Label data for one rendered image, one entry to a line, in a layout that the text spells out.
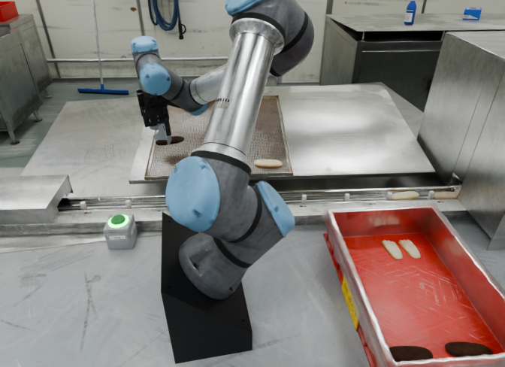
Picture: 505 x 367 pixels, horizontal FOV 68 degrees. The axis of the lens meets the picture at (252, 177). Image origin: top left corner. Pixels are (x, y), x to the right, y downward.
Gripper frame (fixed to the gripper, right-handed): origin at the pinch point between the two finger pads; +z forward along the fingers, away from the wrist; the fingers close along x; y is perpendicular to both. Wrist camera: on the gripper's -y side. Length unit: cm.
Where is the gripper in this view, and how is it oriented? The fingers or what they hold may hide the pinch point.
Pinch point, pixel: (168, 137)
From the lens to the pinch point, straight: 134.8
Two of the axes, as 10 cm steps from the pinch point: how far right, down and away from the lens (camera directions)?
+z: -0.1, 7.2, 6.9
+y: -9.3, 2.5, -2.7
